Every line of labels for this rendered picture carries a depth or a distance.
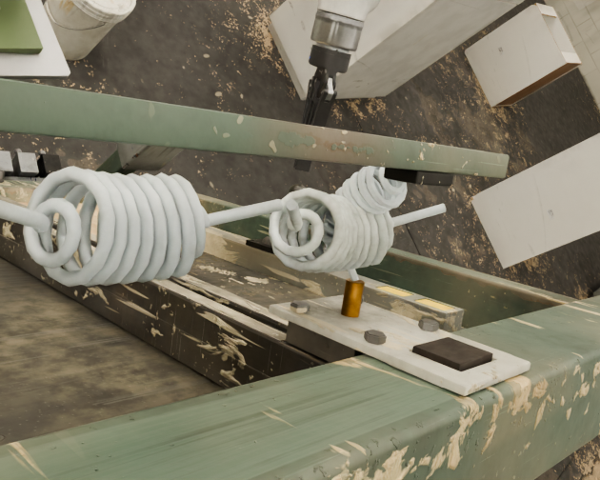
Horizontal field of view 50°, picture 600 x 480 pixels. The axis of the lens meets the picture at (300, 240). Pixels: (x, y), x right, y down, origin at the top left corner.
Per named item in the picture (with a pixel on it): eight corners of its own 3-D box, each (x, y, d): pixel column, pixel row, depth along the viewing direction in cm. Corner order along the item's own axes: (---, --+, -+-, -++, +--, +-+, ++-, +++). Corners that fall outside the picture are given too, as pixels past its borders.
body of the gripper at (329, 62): (357, 54, 117) (344, 105, 120) (345, 50, 125) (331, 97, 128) (319, 45, 115) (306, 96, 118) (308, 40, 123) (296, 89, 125)
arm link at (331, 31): (355, 21, 123) (348, 52, 125) (311, 9, 121) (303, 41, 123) (370, 24, 115) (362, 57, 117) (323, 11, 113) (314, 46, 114)
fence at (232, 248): (114, 211, 155) (116, 194, 155) (459, 336, 92) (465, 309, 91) (95, 211, 152) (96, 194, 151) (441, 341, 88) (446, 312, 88)
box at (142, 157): (148, 136, 189) (181, 105, 177) (157, 172, 186) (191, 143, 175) (110, 131, 180) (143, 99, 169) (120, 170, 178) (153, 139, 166)
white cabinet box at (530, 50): (484, 52, 618) (552, 7, 572) (510, 106, 612) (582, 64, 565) (463, 50, 584) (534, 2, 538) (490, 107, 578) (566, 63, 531)
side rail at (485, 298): (195, 233, 175) (200, 193, 173) (618, 381, 101) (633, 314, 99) (177, 233, 170) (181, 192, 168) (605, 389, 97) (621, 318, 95)
